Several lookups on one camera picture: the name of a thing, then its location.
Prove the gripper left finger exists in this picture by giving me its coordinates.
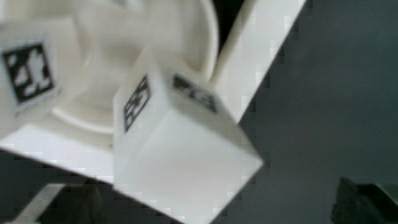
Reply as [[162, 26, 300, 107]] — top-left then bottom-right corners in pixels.
[[10, 181, 110, 224]]

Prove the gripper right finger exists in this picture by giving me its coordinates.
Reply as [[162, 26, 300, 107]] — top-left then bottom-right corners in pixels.
[[330, 177, 398, 224]]

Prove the white stool leg back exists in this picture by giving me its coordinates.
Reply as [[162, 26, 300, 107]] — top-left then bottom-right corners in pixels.
[[114, 48, 263, 224]]

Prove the white stool leg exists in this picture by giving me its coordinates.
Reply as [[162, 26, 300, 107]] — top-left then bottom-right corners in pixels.
[[0, 18, 87, 138], [114, 48, 263, 224]]

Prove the white round stool seat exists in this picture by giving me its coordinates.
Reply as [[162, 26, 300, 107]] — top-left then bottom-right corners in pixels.
[[53, 0, 218, 135]]

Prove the white L-shaped fence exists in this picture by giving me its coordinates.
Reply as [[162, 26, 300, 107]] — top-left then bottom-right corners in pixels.
[[0, 0, 309, 183]]

